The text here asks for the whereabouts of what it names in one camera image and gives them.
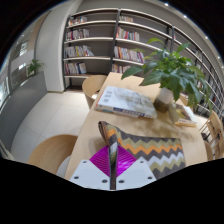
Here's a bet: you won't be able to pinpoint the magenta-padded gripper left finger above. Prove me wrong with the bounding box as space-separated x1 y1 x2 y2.
68 145 112 191

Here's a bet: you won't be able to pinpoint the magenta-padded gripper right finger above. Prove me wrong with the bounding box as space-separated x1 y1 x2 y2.
116 145 158 191

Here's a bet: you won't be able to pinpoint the zigzag-patterned grey-backed towel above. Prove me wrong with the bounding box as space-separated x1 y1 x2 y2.
97 120 187 191

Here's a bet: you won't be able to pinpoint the light wooden round-backed chair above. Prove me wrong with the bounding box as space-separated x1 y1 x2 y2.
179 94 190 107
81 74 108 109
27 134 79 175
203 141 215 162

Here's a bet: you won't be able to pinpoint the large white-covered book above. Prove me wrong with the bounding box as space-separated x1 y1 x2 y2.
94 85 158 120

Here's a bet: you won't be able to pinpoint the yellow-edged picture book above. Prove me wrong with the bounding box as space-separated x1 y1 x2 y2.
168 102 198 128

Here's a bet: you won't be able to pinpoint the wooden slatted side chair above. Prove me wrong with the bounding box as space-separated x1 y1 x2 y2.
199 111 224 160

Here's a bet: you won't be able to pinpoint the green potted plant white pot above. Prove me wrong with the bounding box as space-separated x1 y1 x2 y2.
121 37 214 114

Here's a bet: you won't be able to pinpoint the small green background plant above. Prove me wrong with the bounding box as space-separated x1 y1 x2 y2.
26 58 44 78

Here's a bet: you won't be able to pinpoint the grey shelf unit with books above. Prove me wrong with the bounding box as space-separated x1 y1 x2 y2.
62 8 224 118

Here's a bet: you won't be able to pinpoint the ceiling lights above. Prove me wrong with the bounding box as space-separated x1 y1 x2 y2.
163 2 211 41

